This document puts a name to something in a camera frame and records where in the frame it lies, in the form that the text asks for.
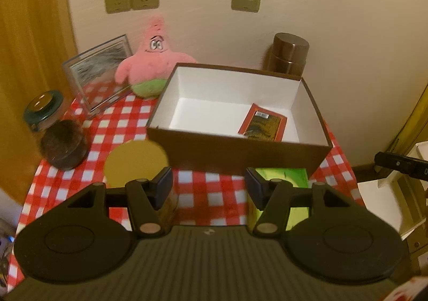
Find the green tissue pack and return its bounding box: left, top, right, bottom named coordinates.
left=247, top=167, right=310, bottom=231

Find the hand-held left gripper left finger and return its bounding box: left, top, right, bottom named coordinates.
left=67, top=167, right=174, bottom=239

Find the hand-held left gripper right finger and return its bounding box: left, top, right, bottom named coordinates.
left=246, top=167, right=359, bottom=239

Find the white board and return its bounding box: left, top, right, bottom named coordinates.
left=357, top=172, right=422, bottom=240

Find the glass jar with green lid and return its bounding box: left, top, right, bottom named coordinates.
left=23, top=90, right=67, bottom=133

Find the yellow curtain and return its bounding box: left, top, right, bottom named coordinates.
left=0, top=0, right=79, bottom=196

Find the red snack packet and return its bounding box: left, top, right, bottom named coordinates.
left=237, top=103, right=288, bottom=142

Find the red checked tablecloth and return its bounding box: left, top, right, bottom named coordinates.
left=7, top=82, right=365, bottom=291

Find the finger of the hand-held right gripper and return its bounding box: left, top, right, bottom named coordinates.
left=374, top=152, right=428, bottom=182

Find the brown cardboard box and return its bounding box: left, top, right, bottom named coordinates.
left=146, top=62, right=334, bottom=179

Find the dark brown round jar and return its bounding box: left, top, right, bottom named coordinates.
left=40, top=119, right=89, bottom=171

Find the red and white packet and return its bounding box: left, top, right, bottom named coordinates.
left=384, top=276, right=428, bottom=301

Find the clear picture frame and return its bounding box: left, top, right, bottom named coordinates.
left=62, top=34, right=134, bottom=119

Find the pink starfish plush toy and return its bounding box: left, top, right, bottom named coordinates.
left=114, top=15, right=198, bottom=99

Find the yellow-lidded peanut jar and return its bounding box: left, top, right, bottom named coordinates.
left=104, top=140, right=178, bottom=232

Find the brown cylindrical canister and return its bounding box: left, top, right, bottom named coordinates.
left=266, top=33, right=310, bottom=77

